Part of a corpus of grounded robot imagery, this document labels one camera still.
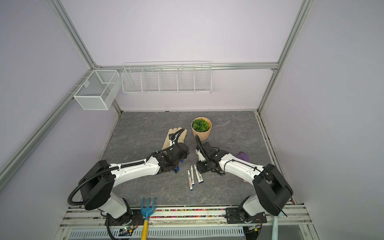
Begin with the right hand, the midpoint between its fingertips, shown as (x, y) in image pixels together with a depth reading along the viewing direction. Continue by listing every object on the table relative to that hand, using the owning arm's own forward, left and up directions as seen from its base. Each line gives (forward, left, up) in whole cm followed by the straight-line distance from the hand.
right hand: (200, 168), depth 86 cm
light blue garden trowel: (-30, -34, -3) cm, 45 cm away
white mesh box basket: (+43, +67, +23) cm, 83 cm away
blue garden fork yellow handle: (-22, +27, -3) cm, 35 cm away
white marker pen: (-7, +6, -3) cm, 10 cm away
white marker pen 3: (-3, +2, -4) cm, 5 cm away
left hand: (+8, +11, +7) cm, 15 cm away
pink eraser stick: (-18, -15, +31) cm, 39 cm away
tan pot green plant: (+26, -1, +7) cm, 27 cm away
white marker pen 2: (-3, +5, -3) cm, 7 cm away
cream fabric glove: (+19, +23, -4) cm, 30 cm away
